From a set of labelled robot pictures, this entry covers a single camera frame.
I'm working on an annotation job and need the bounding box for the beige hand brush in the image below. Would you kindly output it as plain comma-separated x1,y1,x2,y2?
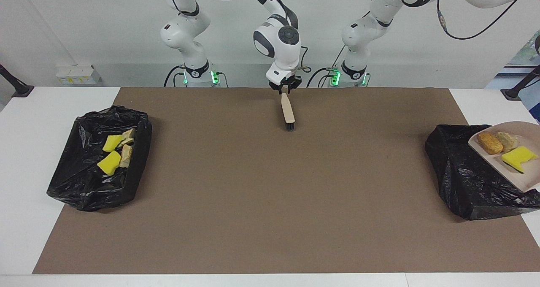
280,92,296,131

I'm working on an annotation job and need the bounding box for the torn bread piece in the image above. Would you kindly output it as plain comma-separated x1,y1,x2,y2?
119,144,133,168
118,128,135,148

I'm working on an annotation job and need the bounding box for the brown bread roll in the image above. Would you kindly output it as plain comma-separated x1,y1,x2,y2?
477,133,503,155

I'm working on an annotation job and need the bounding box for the pale bread chunk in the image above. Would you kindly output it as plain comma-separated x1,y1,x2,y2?
496,131,519,153

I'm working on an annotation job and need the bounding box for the notched yellow sponge piece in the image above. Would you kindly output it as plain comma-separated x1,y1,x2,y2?
502,146,539,173

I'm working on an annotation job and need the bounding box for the beige plastic dustpan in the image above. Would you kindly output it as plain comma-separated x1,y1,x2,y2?
468,121,540,192

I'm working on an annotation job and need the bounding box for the black trash bag bin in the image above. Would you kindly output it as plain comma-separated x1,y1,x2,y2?
46,106,153,212
424,124,540,221

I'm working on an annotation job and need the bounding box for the brown table mat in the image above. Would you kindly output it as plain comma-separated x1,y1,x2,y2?
32,87,540,275

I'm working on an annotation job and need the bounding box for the white power strip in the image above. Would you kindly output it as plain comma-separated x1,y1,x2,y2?
56,65,102,84

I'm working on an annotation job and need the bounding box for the black stand base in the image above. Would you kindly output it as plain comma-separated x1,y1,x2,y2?
501,65,540,101
0,64,35,98

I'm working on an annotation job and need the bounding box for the black base cable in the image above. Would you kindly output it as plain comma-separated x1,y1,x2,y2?
164,65,186,87
307,67,334,88

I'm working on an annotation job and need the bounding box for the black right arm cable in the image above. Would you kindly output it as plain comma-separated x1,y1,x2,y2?
167,0,311,73

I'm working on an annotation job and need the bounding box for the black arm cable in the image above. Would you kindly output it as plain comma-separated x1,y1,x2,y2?
437,0,540,41
167,0,311,73

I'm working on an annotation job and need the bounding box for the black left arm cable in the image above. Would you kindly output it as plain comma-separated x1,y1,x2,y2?
437,0,540,41

